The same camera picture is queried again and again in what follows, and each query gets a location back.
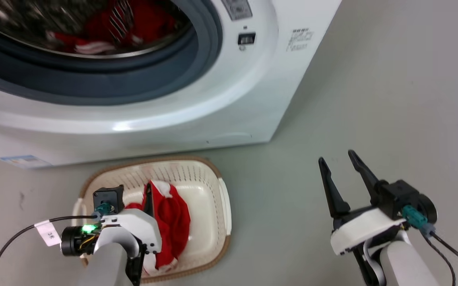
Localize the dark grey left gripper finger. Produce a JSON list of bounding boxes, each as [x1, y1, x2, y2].
[[143, 182, 155, 218]]

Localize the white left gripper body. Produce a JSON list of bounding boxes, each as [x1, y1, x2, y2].
[[94, 208, 163, 286]]

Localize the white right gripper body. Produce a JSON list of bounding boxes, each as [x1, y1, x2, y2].
[[330, 205, 408, 286]]

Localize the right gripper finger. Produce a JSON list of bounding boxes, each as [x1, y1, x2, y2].
[[318, 157, 351, 219], [347, 149, 389, 208]]

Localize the red white-trimmed garment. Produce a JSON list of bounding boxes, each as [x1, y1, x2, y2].
[[124, 180, 192, 275]]

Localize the cream plastic laundry basket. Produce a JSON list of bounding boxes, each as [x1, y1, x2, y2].
[[72, 156, 233, 284]]

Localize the white front-load washing machine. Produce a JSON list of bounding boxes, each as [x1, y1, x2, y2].
[[0, 0, 343, 170]]

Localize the steel washing machine drum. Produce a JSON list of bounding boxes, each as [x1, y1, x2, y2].
[[0, 0, 194, 60]]

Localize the grey rubber door gasket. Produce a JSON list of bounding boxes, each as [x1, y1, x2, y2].
[[0, 0, 224, 106]]

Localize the blue white energy sticker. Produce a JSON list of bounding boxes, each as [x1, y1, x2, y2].
[[0, 155, 51, 169]]

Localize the red white garment in drum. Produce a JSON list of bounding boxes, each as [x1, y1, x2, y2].
[[46, 0, 179, 55]]

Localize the dark striped garment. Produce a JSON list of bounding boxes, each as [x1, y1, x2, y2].
[[108, 0, 136, 45]]

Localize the grey rating label plate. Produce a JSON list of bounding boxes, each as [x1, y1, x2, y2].
[[221, 0, 253, 21]]

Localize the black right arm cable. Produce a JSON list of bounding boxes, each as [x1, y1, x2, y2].
[[402, 205, 458, 286]]

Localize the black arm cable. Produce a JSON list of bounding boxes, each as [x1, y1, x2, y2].
[[0, 203, 115, 286], [402, 205, 458, 286]]

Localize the white left cable tag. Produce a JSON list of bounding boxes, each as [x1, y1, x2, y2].
[[34, 220, 62, 247]]

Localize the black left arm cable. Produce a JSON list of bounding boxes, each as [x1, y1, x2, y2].
[[0, 203, 115, 286]]

